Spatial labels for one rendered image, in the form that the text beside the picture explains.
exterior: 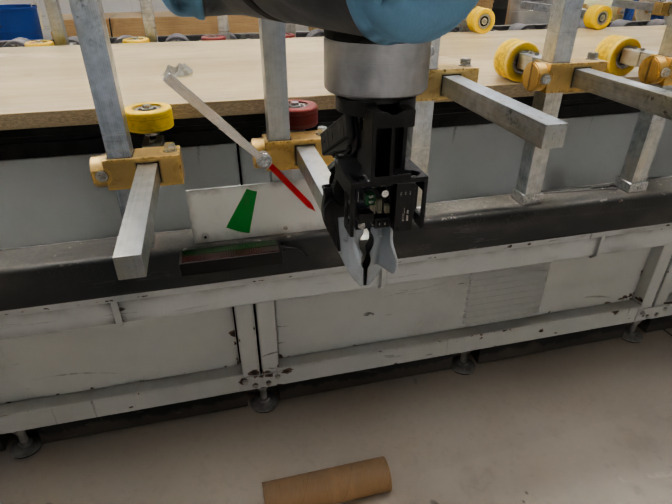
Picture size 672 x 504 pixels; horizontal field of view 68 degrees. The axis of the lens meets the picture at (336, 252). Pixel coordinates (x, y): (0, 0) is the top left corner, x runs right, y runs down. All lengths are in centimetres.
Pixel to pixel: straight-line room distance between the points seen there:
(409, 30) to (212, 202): 68
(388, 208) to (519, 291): 113
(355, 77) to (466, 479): 116
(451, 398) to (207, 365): 72
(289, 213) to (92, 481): 91
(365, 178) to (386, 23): 24
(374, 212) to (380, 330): 101
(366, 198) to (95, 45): 50
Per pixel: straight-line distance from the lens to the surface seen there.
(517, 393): 165
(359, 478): 129
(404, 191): 45
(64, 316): 104
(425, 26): 23
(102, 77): 82
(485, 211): 102
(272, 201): 87
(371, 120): 42
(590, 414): 167
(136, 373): 142
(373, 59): 41
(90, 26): 81
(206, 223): 88
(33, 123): 103
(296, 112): 87
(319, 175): 72
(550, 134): 66
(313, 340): 140
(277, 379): 141
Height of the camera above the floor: 113
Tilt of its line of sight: 31 degrees down
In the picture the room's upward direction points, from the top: straight up
